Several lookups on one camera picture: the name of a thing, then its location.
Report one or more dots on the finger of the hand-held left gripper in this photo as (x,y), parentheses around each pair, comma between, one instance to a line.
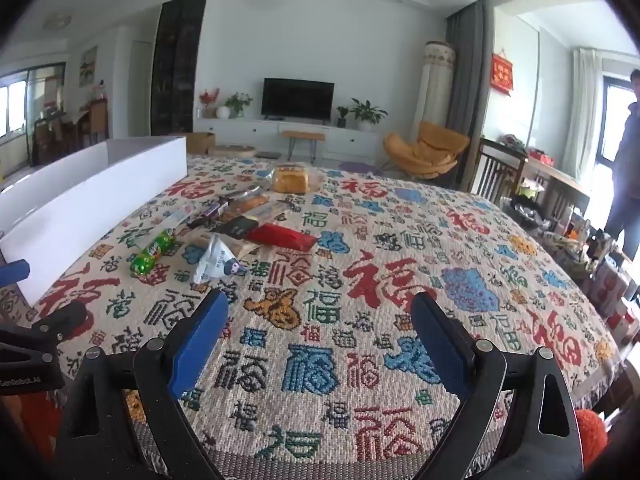
(62,320)
(12,272)

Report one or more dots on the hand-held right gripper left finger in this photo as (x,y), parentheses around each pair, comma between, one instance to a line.
(200,345)

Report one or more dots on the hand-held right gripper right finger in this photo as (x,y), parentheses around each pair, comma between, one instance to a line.
(440,347)

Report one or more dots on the white triangular snack packet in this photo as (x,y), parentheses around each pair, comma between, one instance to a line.
(217,260)

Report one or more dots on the white storage box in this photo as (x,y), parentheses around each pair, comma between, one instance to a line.
(100,180)

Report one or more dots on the green candy roll packet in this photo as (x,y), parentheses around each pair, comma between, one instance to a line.
(152,252)

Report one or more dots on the black snack packet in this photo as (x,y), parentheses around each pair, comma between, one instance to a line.
(239,226)

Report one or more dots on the long white translucent packet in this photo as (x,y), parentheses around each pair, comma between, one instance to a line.
(170,221)

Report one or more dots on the printed woven tablecloth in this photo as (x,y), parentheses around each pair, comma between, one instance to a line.
(325,285)

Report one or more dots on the dark brown chocolate bar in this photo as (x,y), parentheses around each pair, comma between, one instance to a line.
(210,212)

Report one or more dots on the red snack packet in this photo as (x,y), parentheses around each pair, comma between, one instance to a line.
(282,236)

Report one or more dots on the clear-wrapped sausage bun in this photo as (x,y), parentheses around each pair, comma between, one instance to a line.
(251,202)

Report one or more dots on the wooden dining chairs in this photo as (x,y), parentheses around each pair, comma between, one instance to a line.
(75,127)

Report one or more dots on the clear-wrapped dark snack stick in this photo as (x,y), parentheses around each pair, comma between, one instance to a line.
(245,192)

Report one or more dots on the orange fleece clothing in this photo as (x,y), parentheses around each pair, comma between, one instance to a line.
(592,435)

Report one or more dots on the pile of household clutter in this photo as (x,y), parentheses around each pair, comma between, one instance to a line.
(590,255)

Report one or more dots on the dark wooden chair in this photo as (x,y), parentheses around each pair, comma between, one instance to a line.
(497,170)

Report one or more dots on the bagged bread loaf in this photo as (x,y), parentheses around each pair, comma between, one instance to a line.
(292,179)

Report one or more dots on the orange lounge chair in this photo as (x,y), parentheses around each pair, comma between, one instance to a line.
(425,152)

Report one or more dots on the round beige floor cushion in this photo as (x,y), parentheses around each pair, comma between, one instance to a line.
(231,150)

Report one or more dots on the purple floor mat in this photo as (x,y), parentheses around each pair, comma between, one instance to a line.
(357,165)

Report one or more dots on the cardboard box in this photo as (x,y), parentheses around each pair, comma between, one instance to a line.
(197,142)

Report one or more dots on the wooden side table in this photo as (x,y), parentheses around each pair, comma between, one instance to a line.
(555,175)

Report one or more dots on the white television cabinet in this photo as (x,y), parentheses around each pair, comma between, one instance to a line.
(240,129)

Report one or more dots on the white round vase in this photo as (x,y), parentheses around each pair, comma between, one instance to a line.
(223,112)

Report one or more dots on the wooden bench with metal legs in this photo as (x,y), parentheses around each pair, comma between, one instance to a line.
(303,135)

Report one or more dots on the leafy green potted plant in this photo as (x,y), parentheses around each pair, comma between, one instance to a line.
(239,104)

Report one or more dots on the red flower arrangement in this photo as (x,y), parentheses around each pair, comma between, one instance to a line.
(209,100)

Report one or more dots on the large green potted plant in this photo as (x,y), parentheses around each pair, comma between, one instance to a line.
(367,112)

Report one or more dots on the small dark potted plant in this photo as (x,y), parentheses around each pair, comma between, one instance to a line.
(342,116)

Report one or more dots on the covered standing air conditioner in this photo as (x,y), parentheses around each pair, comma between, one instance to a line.
(437,85)

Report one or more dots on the dark glass display cabinet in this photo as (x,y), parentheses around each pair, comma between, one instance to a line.
(177,65)

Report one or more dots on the black television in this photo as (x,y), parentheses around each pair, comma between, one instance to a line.
(298,98)

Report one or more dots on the white sheer curtain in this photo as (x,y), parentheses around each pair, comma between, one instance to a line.
(586,110)

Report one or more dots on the grey curtain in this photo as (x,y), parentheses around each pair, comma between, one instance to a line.
(467,65)

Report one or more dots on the framed wall picture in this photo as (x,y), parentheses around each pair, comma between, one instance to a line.
(88,66)

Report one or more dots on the red wall hanging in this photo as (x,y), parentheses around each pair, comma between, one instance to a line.
(502,74)

